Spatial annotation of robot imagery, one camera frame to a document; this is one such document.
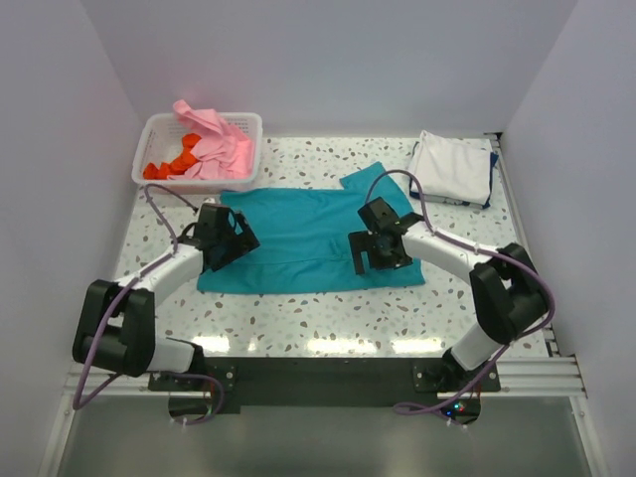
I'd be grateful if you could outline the teal t shirt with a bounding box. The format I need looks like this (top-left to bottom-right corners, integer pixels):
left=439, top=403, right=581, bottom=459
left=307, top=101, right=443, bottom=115
left=197, top=162, right=424, bottom=294

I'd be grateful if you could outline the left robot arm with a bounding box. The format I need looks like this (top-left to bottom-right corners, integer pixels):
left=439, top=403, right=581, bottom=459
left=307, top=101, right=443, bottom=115
left=72, top=202, right=259, bottom=390

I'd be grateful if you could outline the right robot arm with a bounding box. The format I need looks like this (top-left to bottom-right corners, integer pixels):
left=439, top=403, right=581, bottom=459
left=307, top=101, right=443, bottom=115
left=349, top=198, right=555, bottom=392

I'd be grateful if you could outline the pink t shirt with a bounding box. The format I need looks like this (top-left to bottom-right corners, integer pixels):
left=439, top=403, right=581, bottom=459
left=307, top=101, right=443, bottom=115
left=171, top=99, right=254, bottom=181

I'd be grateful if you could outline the orange t shirt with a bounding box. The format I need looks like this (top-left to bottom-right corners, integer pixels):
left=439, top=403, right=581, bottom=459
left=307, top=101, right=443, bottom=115
left=142, top=133, right=201, bottom=180

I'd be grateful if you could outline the folded white t shirt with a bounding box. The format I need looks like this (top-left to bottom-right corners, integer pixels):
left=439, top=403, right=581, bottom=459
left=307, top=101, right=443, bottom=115
left=407, top=130, right=499, bottom=209

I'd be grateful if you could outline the white plastic basket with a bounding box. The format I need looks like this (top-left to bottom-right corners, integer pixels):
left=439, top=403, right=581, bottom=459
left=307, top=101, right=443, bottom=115
left=131, top=112, right=262, bottom=194

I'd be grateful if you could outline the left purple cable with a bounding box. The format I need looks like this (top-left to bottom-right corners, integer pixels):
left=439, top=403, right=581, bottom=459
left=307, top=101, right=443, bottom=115
left=72, top=184, right=200, bottom=411

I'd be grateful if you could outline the purple cable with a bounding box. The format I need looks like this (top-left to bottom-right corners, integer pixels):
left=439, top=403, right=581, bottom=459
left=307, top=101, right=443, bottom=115
left=72, top=184, right=200, bottom=411
left=366, top=169, right=556, bottom=416

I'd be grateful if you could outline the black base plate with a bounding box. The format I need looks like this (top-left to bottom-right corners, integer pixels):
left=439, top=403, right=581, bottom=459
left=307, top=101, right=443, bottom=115
left=148, top=357, right=501, bottom=422

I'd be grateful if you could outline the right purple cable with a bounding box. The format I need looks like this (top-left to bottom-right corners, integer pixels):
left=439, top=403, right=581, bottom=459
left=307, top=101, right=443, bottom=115
left=366, top=169, right=556, bottom=416

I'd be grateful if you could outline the aluminium frame rail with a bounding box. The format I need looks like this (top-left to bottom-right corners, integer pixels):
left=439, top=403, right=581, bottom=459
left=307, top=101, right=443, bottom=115
left=484, top=133, right=587, bottom=399

